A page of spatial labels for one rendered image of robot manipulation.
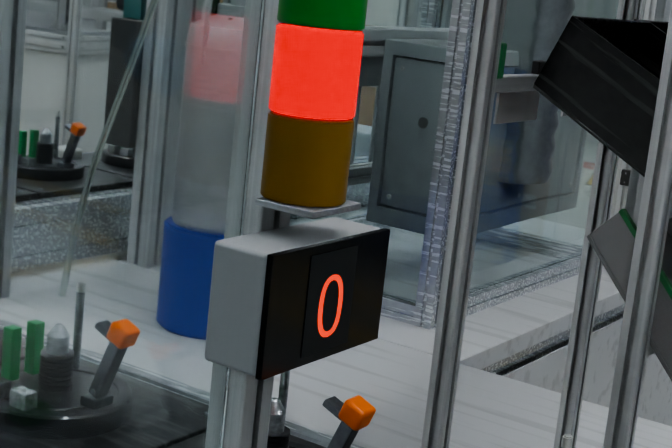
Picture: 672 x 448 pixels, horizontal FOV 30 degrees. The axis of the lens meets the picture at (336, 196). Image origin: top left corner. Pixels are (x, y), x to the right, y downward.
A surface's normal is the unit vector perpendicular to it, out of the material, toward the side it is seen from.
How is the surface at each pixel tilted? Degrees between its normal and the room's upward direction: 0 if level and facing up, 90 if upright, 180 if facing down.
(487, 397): 0
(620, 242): 90
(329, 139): 90
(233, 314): 90
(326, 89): 90
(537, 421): 0
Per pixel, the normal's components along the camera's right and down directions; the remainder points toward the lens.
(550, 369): 0.83, 0.19
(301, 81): -0.29, 0.15
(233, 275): -0.55, 0.10
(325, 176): 0.47, 0.22
